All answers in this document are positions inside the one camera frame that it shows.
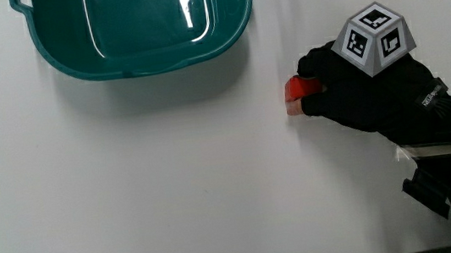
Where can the person's right hand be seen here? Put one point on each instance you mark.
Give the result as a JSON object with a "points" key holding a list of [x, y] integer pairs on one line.
{"points": [[371, 97]]}

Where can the red block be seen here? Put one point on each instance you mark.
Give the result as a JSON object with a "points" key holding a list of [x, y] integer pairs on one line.
{"points": [[302, 87]]}

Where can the black plastic buckle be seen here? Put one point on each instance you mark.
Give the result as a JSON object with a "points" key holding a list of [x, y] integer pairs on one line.
{"points": [[427, 193]]}

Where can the teal plastic basin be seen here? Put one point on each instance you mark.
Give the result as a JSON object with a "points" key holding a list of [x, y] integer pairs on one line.
{"points": [[141, 21]]}

